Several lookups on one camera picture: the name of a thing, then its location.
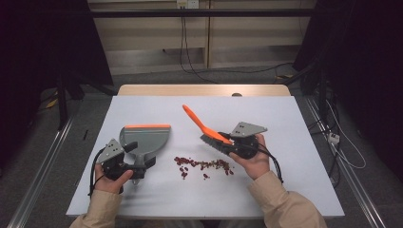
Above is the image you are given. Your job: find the metal floor rail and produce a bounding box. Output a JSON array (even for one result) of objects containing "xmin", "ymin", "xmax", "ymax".
[
  {"xmin": 303, "ymin": 96, "xmax": 388, "ymax": 228},
  {"xmin": 7, "ymin": 116, "xmax": 76, "ymax": 228}
]

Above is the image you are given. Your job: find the right hand-held gripper cable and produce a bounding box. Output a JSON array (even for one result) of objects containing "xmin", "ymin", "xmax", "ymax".
[{"xmin": 252, "ymin": 142, "xmax": 285, "ymax": 185}]

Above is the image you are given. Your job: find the group of red beans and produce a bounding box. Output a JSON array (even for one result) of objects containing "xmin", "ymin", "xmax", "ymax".
[{"xmin": 173, "ymin": 156, "xmax": 236, "ymax": 181}]

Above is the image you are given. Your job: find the black metal stand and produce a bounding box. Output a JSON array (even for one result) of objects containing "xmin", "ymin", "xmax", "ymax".
[{"xmin": 55, "ymin": 71, "xmax": 85, "ymax": 131}]

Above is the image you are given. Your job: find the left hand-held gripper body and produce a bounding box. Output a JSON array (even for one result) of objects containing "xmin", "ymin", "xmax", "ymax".
[{"xmin": 95, "ymin": 138, "xmax": 148, "ymax": 195}]

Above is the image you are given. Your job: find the white table board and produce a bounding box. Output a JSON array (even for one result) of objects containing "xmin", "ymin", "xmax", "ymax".
[{"xmin": 66, "ymin": 95, "xmax": 345, "ymax": 220}]

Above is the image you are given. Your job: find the person's left hand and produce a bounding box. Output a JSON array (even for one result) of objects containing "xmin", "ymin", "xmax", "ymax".
[{"xmin": 94, "ymin": 162, "xmax": 135, "ymax": 195}]

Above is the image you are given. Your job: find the person's right hand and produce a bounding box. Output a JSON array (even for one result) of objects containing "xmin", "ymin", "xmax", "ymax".
[{"xmin": 228, "ymin": 133, "xmax": 271, "ymax": 181}]

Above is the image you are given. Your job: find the left hand-held gripper cable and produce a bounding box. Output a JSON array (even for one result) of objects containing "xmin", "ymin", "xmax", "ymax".
[{"xmin": 87, "ymin": 147, "xmax": 106, "ymax": 198}]

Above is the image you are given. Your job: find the white wall socket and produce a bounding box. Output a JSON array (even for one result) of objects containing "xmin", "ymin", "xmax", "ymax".
[{"xmin": 176, "ymin": 0, "xmax": 200, "ymax": 10}]

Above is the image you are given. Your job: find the wooden table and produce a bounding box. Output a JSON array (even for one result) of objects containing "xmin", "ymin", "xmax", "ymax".
[{"xmin": 117, "ymin": 84, "xmax": 292, "ymax": 98}]

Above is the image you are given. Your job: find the white floor cable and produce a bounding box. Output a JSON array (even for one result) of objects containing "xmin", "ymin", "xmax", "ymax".
[{"xmin": 325, "ymin": 99, "xmax": 368, "ymax": 170}]

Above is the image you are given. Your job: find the hand-held gripper cable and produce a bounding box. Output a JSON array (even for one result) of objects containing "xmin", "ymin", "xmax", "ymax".
[
  {"xmin": 87, "ymin": 147, "xmax": 106, "ymax": 198},
  {"xmin": 252, "ymin": 142, "xmax": 285, "ymax": 185}
]

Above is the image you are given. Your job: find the orange brush with grey bristles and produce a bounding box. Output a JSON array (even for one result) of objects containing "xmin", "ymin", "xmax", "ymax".
[{"xmin": 182, "ymin": 104, "xmax": 238, "ymax": 156}]

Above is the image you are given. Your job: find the black hanging cable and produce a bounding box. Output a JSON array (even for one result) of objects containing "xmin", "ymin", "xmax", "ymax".
[{"xmin": 179, "ymin": 16, "xmax": 221, "ymax": 86}]

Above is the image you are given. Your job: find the grey dustpan with orange edge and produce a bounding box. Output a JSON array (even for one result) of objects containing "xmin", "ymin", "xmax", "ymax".
[{"xmin": 119, "ymin": 123, "xmax": 172, "ymax": 186}]

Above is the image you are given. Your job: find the black horizontal metal bar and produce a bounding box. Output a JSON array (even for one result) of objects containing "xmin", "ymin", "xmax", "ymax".
[{"xmin": 89, "ymin": 9, "xmax": 317, "ymax": 19}]

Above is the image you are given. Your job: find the white power strip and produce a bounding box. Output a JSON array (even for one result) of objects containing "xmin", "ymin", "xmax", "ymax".
[{"xmin": 327, "ymin": 132, "xmax": 341, "ymax": 146}]

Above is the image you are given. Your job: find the black floor cable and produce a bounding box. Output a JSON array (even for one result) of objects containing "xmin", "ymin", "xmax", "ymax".
[{"xmin": 186, "ymin": 62, "xmax": 294, "ymax": 76}]

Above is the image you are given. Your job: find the black curtain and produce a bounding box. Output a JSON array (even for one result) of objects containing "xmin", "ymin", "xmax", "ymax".
[
  {"xmin": 292, "ymin": 0, "xmax": 403, "ymax": 183},
  {"xmin": 0, "ymin": 0, "xmax": 114, "ymax": 169}
]

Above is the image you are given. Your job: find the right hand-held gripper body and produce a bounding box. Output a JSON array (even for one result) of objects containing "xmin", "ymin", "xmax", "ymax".
[{"xmin": 229, "ymin": 122, "xmax": 269, "ymax": 161}]

